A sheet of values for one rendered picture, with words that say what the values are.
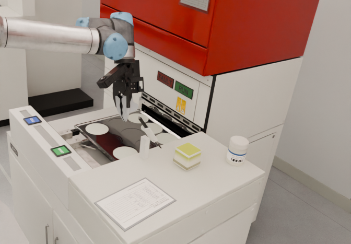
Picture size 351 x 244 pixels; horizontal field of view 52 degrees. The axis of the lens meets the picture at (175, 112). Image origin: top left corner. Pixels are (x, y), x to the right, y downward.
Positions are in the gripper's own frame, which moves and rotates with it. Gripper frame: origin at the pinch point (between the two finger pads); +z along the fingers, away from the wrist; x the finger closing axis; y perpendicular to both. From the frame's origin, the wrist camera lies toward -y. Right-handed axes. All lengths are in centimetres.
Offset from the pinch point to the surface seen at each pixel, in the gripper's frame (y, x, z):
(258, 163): 102, 11, 39
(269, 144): 107, 6, 28
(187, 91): 42.2, 8.6, -6.6
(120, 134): 19.4, 28.6, 10.9
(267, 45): 73, -14, -25
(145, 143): 8.3, -1.5, 10.1
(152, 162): 10.5, -1.8, 17.4
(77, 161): -11.1, 13.6, 14.8
